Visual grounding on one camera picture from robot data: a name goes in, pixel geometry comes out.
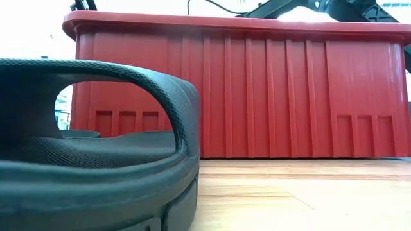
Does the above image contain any black slide sandal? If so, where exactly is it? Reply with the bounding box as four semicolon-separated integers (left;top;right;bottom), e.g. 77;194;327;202
0;58;201;231

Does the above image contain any red plastic bin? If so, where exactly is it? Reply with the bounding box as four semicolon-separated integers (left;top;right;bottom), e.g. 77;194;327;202
62;10;411;160

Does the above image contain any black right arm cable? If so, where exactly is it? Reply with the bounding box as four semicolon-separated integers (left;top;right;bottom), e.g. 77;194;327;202
188;0;248;16

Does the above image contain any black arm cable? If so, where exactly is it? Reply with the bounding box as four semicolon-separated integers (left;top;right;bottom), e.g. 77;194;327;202
69;0;98;12
188;0;248;16

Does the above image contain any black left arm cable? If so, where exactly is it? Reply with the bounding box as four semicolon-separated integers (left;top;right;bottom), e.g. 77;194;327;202
69;0;98;12

